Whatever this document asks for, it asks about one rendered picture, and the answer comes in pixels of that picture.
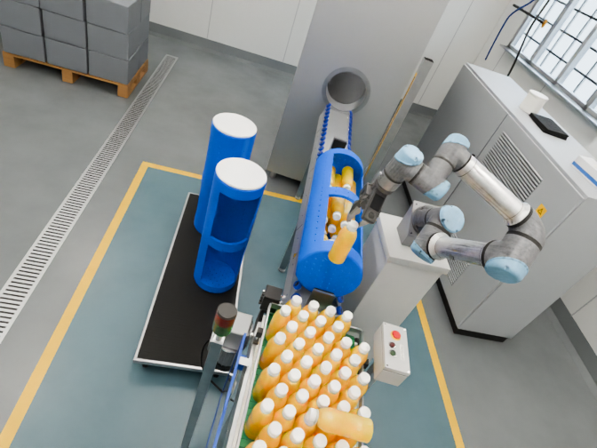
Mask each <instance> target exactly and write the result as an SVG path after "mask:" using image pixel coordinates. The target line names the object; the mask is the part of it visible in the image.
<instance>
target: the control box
mask: <svg viewBox="0 0 597 448"><path fill-rule="evenodd" d="M393 331H398V332H399V333H400V334H401V338H400V339H396V338H395V337H394V336H393V334H392V332H393ZM390 342H394V343H395V347H394V348H392V347H391V346H390ZM391 350H394V351H395V352H396V355H395V356H392V355H391V354H390V351H391ZM401 350H403V352H402V351H401ZM373 352H374V380H379V381H382V382H385V383H388V384H392V385H395V386H397V387H398V386H399V385H400V384H401V383H402V382H403V381H404V380H405V379H406V378H407V377H408V376H409V375H410V360H409V351H408V342H407V333H406V329H404V328H401V327H399V326H395V325H392V324H388V323H384V322H383V324H382V325H380V327H379V328H378V330H377V331H376V332H375V333H374V335H373ZM401 352H402V353H401ZM402 355H403V356H402ZM403 358H404V360H403Z"/></svg>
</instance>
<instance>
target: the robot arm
mask: <svg viewBox="0 0 597 448"><path fill-rule="evenodd" d="M469 147H470V142H469V141H468V139H467V138H466V137H465V136H463V135H461V134H458V133H452V134H451V135H449V136H448V138H446V140H445V141H444V142H443V143H442V145H441V146H440V147H439V149H438V150H437V152H436V153H435V154H434V156H433V157H432V159H431V160H430V162H429V163H428V164H427V165H425V164H424V163H422V161H423V159H424V156H423V154H422V152H420V151H419V149H418V148H416V147H415V146H413V145H405V146H403V147H402V148H401V149H400V150H399V151H398V152H397V153H396V154H395V155H394V157H393V158H392V160H391V161H390V162H389V163H388V164H387V166H386V167H385V168H384V170H383V171H382V172H379V176H378V177H377V178H376V179H375V181H374V183H372V184H370V183H369V182H367V183H366V185H365V186H364V187H363V188H362V189H363V190H361V191H360V195H359V200H355V201H354V202H353V204H352V206H351V209H350V211H349V213H348V215H347V217H346V222H350V221H351V219H353V218H354V216H355V215H356V214H359V213H360V212H361V208H362V210H364V211H363V213H362V216H361V219H362V221H361V222H359V224H358V225H359V226H358V228H359V227H362V226H364V225H367V224H369V223H370V224H374V223H375V222H376V219H377V217H378V216H379V214H380V213H381V208H382V206H383V203H384V202H385V200H386V196H387V195H391V194H392V193H393V192H394V191H395V190H396V189H398V187H400V185H401V184H402V183H403V182H404V181H405V180H406V181H407V182H409V184H410V185H411V186H413V187H414V188H416V189H417V190H418V191H420V192H421V193H422V194H423V195H424V196H427V197H429V198H430V199H432V200H433V201H438V200H440V199H441V198H442V197H443V196H444V195H445V194H446V193H447V192H448V190H449V188H450V183H449V182H448V181H447V180H446V179H447V178H448V177H449V176H450V174H451V172H454V173H455V174H456V175H457V176H458V177H459V178H460V179H461V180H462V181H463V182H464V183H465V184H466V185H468V186H469V187H470V188H471V189H472V190H473V191H474V192H475V193H476V194H477V195H478V196H480V197H481V198H482V199H483V200H484V201H485V202H486V203H487V204H488V205H489V206H491V207H492V208H493V209H494V210H495V211H496V212H497V213H498V214H499V215H500V216H501V217H503V218H504V223H505V224H506V225H507V226H508V231H507V232H506V234H505V236H504V237H503V239H502V240H490V241H488V242H487V243H483V242H476V241H471V240H465V239H458V238H452V237H451V236H452V234H453V233H457V232H458V231H460V230H461V229H462V227H463V226H464V224H465V219H464V214H463V213H462V212H461V210H460V209H459V208H457V207H456V206H454V205H444V206H440V207H435V206H433V205H430V204H426V205H421V206H419V207H418V208H417V209H416V210H415V211H414V212H413V214H412V218H411V223H412V227H413V228H414V230H415V231H416V232H417V233H418V236H417V237H416V239H415V240H414V241H413V243H412V245H411V246H410V249H411V250H412V251H413V252H414V253H415V254H416V255H417V256H418V257H419V258H420V259H421V260H423V261H425V262H426V263H429V264H433V262H434V261H435V260H444V259H450V260H457V261H462V262H465V263H470V264H474V265H478V266H482V267H483V268H484V269H485V271H486V273H487V274H488V275H489V276H491V277H492V278H494V279H496V280H499V281H500V282H503V283H506V284H518V283H519V282H520V281H521V280H522V279H523V278H524V277H525V276H526V275H527V274H528V272H529V269H530V267H531V266H532V264H533V263H534V261H535V259H536V258H537V256H538V255H539V253H540V252H541V251H542V249H543V248H544V245H545V228H544V225H543V222H542V220H541V219H540V217H539V216H538V214H537V212H536V211H535V210H534V209H533V208H532V207H531V206H530V205H529V204H528V203H522V202H521V201H520V200H519V199H518V198H517V197H516V196H515V195H514V194H513V193H512V192H511V191H510V190H509V189H508V188H506V187H505V186H504V185H503V184H502V183H501V182H500V181H499V180H498V179H497V178H496V177H495V176H494V175H493V174H492V173H491V172H489V171H488V170H487V169H486V168H485V167H484V166H483V165H482V164H481V163H480V162H479V161H478V160H477V159H476V158H474V157H473V156H472V155H471V154H470V153H469V152H468V151H467V150H468V148H469Z"/></svg>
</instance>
